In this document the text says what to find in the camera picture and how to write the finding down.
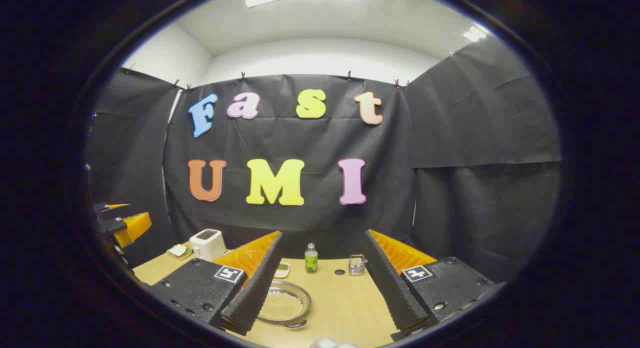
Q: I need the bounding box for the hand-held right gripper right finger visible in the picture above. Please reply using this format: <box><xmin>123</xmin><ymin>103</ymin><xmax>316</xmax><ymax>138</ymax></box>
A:
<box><xmin>364</xmin><ymin>229</ymin><xmax>507</xmax><ymax>342</ymax></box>

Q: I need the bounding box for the steel pot with black handle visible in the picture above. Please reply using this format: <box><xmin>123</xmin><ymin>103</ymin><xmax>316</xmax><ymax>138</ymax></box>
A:
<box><xmin>257</xmin><ymin>280</ymin><xmax>312</xmax><ymax>329</ymax></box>

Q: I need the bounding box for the metal mesh utensil holder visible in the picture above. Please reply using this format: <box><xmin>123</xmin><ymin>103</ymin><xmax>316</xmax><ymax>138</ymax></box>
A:
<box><xmin>348</xmin><ymin>254</ymin><xmax>368</xmax><ymax>277</ymax></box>

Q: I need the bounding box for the small ceiling light panel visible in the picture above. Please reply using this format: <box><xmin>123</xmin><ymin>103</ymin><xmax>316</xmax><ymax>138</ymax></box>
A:
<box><xmin>462</xmin><ymin>25</ymin><xmax>488</xmax><ymax>43</ymax></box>

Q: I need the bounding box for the white toaster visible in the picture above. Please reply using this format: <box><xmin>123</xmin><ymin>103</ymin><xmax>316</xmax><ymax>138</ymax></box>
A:
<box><xmin>189</xmin><ymin>228</ymin><xmax>227</xmax><ymax>262</ymax></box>

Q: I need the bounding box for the pile of soybeans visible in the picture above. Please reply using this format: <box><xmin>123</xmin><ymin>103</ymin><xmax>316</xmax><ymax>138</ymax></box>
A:
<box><xmin>260</xmin><ymin>291</ymin><xmax>304</xmax><ymax>321</ymax></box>

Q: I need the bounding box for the small cream plate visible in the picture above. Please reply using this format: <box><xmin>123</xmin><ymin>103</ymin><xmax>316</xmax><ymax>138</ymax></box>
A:
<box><xmin>166</xmin><ymin>244</ymin><xmax>194</xmax><ymax>261</ymax></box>

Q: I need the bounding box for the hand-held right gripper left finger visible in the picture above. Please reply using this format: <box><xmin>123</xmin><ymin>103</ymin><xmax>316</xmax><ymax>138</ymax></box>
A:
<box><xmin>149</xmin><ymin>230</ymin><xmax>284</xmax><ymax>337</ymax></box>

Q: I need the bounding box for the green drink bottle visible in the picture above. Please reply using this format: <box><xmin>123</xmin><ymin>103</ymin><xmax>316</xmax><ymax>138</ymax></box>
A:
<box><xmin>304</xmin><ymin>242</ymin><xmax>319</xmax><ymax>274</ymax></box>

